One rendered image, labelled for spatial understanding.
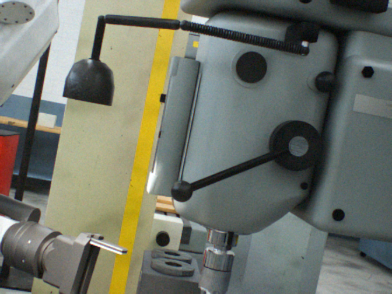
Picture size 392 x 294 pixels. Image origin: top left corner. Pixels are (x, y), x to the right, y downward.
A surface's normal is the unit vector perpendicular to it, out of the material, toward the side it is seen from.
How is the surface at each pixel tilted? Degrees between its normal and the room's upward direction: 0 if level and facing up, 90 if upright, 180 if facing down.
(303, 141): 90
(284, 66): 90
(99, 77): 72
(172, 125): 90
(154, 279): 90
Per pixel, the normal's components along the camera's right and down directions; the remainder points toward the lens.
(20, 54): 0.90, 0.11
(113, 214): 0.15, 0.08
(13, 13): 0.07, 0.90
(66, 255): -0.39, -0.12
